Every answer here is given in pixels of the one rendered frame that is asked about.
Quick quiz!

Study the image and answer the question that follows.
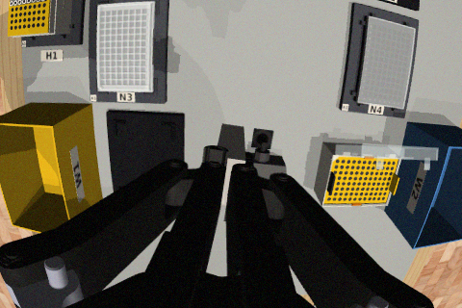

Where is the yellow open-top bin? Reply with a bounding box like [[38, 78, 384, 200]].
[[0, 103, 103, 233]]

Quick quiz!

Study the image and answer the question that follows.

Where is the blue open-top bin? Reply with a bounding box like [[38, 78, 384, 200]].
[[384, 121, 462, 249]]

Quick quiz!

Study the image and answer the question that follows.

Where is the white label with black text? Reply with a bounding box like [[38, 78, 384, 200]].
[[41, 50, 64, 62]]

